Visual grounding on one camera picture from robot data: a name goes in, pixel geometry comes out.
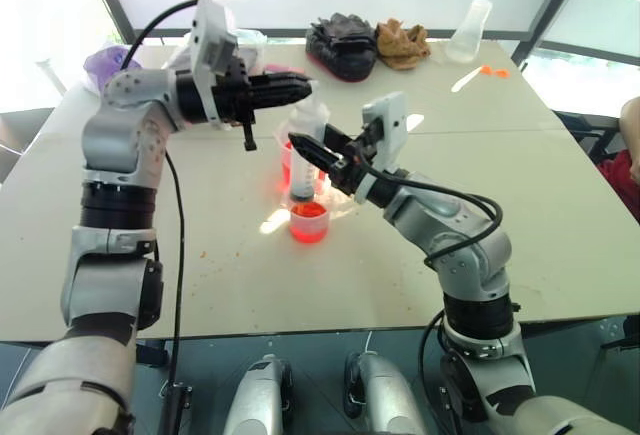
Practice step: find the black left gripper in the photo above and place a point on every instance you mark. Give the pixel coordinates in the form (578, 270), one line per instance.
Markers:
(232, 97)

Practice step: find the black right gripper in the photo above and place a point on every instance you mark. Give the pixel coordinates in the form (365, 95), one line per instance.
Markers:
(357, 165)

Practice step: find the clear plastic syringe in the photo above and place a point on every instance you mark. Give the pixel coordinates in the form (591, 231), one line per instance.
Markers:
(303, 175)

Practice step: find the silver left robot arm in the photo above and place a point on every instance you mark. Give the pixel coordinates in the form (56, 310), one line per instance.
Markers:
(115, 145)

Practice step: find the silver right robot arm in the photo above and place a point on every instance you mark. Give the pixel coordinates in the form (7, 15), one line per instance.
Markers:
(465, 245)

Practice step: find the clear cup with red liquid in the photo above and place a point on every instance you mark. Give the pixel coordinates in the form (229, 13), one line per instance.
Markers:
(286, 165)

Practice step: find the small cup of red liquid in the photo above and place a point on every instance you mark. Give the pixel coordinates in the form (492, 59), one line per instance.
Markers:
(310, 225)

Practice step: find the black crumpled cloth pile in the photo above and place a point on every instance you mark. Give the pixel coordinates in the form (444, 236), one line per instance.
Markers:
(342, 45)

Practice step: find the brown crumpled cloth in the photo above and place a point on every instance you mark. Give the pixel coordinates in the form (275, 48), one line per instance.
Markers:
(402, 42)

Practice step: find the white plastic spoon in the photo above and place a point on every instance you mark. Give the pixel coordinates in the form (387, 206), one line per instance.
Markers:
(465, 81)

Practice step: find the clear conical flask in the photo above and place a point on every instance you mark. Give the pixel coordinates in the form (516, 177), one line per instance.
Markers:
(467, 35)

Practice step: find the purple plastic bag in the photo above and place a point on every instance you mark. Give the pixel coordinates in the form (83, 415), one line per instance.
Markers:
(102, 62)

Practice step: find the small orange scrap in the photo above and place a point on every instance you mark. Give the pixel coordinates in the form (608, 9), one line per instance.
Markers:
(501, 73)

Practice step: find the clear plastic tube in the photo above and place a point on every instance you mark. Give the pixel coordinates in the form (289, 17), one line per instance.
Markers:
(52, 75)

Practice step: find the silver rounded robot leg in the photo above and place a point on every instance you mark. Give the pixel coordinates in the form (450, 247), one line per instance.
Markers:
(387, 397)
(257, 397)

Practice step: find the person in red clothes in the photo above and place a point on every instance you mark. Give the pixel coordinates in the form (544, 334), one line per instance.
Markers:
(620, 180)

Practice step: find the black clamp under table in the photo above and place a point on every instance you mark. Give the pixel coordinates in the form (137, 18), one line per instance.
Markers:
(175, 407)

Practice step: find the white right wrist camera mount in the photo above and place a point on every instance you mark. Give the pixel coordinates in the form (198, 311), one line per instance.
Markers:
(392, 115)

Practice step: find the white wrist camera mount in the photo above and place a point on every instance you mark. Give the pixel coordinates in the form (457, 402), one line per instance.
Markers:
(392, 115)
(210, 40)

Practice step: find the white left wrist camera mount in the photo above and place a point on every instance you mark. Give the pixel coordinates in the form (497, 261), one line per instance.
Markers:
(210, 40)

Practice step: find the dark chair frame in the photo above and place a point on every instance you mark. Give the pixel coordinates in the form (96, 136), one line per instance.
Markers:
(582, 127)

